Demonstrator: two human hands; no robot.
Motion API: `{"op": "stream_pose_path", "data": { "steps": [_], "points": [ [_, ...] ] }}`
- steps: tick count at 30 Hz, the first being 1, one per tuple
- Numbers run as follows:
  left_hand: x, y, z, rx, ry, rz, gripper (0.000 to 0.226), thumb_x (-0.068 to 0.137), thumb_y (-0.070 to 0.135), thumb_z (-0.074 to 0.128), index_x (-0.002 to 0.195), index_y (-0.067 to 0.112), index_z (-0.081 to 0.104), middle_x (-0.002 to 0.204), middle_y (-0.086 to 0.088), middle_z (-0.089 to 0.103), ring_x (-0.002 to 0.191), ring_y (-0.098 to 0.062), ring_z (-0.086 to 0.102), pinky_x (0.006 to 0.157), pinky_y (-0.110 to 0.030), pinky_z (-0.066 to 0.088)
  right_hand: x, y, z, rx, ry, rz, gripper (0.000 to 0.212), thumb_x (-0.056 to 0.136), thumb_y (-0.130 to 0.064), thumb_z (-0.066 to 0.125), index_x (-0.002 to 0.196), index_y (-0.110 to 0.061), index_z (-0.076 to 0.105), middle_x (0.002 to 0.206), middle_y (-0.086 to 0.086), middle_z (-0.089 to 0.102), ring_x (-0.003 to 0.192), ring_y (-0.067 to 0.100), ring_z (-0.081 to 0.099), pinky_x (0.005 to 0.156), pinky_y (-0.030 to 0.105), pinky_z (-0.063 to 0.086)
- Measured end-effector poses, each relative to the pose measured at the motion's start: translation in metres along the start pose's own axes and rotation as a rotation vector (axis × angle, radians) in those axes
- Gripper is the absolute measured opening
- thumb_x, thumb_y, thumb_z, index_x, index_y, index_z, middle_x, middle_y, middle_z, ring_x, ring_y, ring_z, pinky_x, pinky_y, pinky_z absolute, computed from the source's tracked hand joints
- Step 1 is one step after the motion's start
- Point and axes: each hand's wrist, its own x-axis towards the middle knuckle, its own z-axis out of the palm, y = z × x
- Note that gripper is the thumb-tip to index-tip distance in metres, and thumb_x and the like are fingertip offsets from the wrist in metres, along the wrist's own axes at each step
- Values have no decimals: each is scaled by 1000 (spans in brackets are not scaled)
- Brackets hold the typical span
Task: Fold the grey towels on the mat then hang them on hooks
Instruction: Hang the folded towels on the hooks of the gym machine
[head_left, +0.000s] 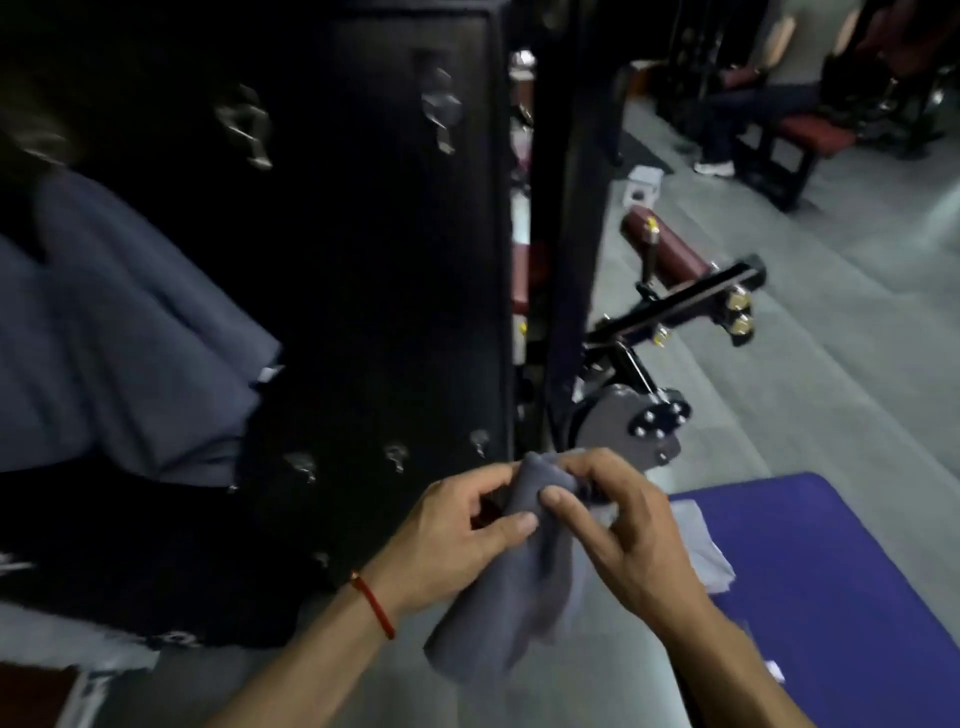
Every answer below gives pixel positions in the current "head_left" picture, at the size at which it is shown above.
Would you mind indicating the person's left hand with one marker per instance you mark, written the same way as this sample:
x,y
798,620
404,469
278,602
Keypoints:
x,y
442,547

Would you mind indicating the person's right hand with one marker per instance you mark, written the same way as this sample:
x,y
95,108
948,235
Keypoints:
x,y
645,555

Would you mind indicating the light grey towel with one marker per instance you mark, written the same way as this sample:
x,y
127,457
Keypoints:
x,y
701,547

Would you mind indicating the purple ribbed mat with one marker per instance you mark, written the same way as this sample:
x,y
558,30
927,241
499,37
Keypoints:
x,y
825,585

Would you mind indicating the black weight stack machine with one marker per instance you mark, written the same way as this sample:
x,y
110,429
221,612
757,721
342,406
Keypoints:
x,y
375,262

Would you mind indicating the small white step stool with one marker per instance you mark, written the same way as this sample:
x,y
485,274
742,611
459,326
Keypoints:
x,y
645,184

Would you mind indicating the maroon workout bench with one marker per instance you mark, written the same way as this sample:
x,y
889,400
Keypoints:
x,y
814,135

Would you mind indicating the red padded gym machine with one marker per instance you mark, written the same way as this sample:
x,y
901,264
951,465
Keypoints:
x,y
919,45

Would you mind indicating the white upright post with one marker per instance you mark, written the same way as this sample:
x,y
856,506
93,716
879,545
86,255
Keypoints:
x,y
75,637

